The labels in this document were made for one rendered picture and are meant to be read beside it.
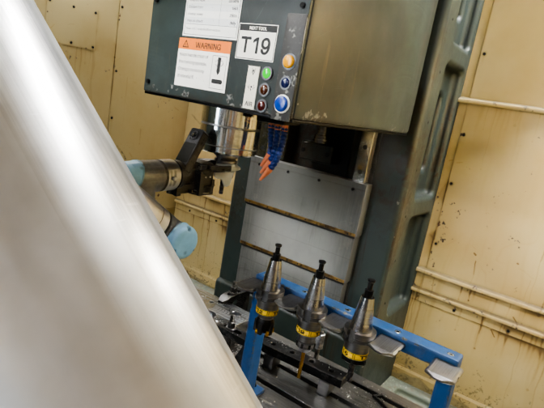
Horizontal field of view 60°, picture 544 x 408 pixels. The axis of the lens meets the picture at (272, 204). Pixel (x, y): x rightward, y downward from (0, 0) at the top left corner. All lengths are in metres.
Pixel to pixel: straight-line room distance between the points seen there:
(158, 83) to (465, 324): 1.39
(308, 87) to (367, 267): 0.83
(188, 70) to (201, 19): 0.11
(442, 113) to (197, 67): 1.03
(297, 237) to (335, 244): 0.15
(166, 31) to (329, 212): 0.79
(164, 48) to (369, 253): 0.91
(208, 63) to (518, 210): 1.20
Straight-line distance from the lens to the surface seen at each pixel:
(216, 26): 1.08
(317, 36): 0.96
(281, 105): 0.93
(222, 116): 1.21
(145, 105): 2.39
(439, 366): 0.95
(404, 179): 1.54
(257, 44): 1.00
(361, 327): 0.95
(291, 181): 1.67
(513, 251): 1.85
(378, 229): 1.59
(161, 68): 1.18
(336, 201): 1.59
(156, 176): 1.09
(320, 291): 0.98
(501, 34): 1.88
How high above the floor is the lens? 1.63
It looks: 12 degrees down
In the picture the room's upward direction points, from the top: 10 degrees clockwise
